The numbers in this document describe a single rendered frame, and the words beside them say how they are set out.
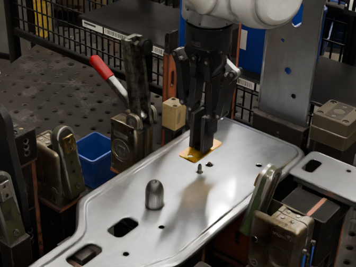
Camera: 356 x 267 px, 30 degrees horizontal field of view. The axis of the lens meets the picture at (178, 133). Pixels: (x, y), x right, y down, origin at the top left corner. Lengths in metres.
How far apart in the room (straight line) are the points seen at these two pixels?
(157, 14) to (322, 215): 0.84
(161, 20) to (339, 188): 0.75
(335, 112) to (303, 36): 0.16
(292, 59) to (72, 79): 1.02
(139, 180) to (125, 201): 0.06
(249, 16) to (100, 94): 1.31
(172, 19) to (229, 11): 0.92
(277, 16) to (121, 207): 0.46
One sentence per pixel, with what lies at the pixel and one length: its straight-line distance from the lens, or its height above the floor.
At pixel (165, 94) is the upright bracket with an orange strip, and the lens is 1.31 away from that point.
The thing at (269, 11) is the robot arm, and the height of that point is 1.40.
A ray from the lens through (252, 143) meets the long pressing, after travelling 1.30.
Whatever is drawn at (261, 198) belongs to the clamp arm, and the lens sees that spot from 1.04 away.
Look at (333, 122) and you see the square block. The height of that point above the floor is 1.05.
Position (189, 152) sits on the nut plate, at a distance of 1.16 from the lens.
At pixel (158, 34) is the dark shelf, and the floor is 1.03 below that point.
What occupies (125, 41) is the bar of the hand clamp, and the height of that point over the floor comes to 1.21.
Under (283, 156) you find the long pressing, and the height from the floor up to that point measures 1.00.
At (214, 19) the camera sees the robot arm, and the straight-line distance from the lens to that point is 1.02.
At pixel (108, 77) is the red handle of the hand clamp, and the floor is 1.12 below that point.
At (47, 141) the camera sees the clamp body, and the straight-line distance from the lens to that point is 1.16.
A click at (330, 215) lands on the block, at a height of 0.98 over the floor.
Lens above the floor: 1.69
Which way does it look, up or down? 32 degrees down
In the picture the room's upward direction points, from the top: 2 degrees clockwise
